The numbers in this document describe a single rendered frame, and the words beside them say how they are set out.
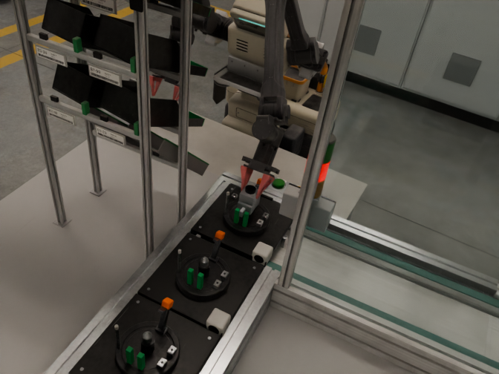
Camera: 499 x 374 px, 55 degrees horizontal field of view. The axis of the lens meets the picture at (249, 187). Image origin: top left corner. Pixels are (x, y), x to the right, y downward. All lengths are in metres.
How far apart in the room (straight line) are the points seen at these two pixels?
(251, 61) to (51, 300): 1.18
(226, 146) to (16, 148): 1.85
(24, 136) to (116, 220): 2.03
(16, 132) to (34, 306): 2.30
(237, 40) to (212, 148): 0.45
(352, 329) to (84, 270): 0.75
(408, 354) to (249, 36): 1.27
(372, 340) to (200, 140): 1.02
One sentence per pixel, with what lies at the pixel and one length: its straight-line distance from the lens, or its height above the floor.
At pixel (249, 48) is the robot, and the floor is 1.15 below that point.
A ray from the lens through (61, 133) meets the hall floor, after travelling 3.52.
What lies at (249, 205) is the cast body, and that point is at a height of 1.06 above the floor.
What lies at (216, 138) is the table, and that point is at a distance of 1.94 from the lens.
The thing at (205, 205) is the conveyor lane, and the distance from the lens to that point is 1.48.
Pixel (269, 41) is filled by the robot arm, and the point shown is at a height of 1.41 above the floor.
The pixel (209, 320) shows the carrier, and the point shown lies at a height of 0.99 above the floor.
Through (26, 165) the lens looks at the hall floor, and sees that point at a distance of 3.28.
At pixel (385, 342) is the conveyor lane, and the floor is 0.93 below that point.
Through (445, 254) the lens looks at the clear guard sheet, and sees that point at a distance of 1.09.
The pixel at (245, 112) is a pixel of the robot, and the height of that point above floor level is 0.86.
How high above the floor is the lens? 1.97
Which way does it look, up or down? 40 degrees down
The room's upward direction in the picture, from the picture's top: 8 degrees clockwise
